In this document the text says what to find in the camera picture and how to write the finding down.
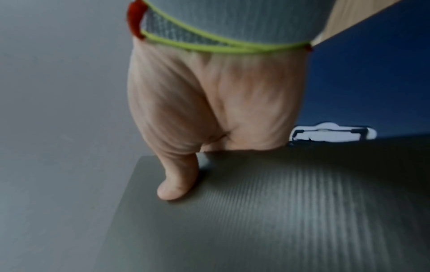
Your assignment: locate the grey wrist strap green edging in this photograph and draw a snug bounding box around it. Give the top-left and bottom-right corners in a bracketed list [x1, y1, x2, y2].
[126, 0, 336, 55]

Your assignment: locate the blue panel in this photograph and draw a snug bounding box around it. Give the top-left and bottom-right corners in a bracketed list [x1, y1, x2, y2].
[292, 0, 430, 145]

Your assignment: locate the white metal bracket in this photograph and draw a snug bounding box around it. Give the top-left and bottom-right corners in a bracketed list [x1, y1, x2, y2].
[290, 122, 378, 145]

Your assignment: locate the person's right hand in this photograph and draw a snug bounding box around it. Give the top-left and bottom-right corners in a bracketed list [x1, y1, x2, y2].
[128, 34, 312, 201]

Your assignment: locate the grey laptop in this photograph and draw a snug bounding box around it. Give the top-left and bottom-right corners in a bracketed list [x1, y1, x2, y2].
[92, 137, 430, 272]

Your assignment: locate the light wooden board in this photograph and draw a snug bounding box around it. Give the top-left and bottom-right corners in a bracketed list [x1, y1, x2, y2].
[310, 0, 404, 46]

